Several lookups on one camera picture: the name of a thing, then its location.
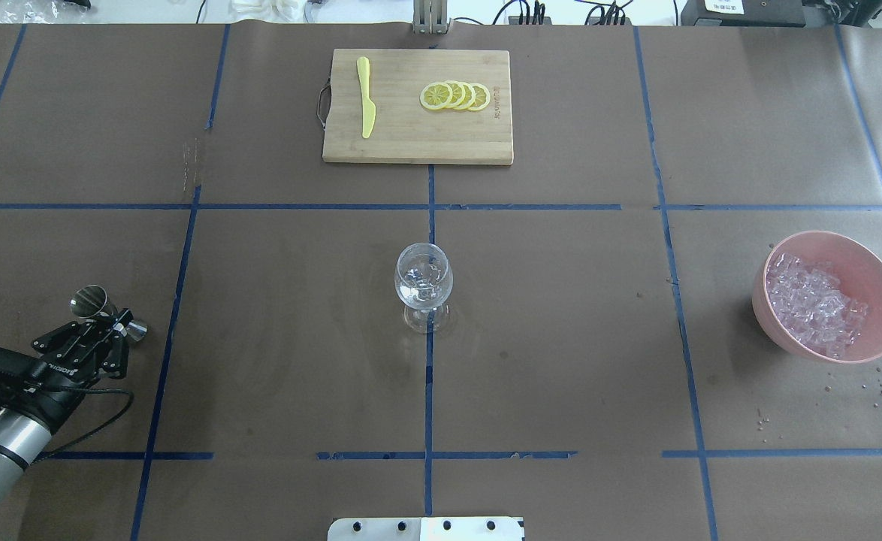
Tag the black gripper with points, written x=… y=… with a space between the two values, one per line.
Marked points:
x=55 y=382

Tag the steel double jigger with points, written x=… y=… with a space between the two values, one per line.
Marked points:
x=92 y=303

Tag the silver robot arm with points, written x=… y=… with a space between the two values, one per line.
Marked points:
x=22 y=440

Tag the clear wine glass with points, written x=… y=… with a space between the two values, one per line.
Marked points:
x=423 y=282

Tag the clear ice cubes pile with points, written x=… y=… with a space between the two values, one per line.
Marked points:
x=808 y=301

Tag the yellow plastic knife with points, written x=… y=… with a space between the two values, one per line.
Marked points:
x=368 y=107

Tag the bamboo cutting board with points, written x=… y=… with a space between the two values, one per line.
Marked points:
x=405 y=132

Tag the lemon slice rightmost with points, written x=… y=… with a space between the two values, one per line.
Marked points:
x=436 y=96

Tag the pink plastic bowl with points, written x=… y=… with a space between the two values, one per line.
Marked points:
x=860 y=273

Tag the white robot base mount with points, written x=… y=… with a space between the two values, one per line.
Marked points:
x=428 y=528

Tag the aluminium frame post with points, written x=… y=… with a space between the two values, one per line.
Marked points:
x=430 y=17

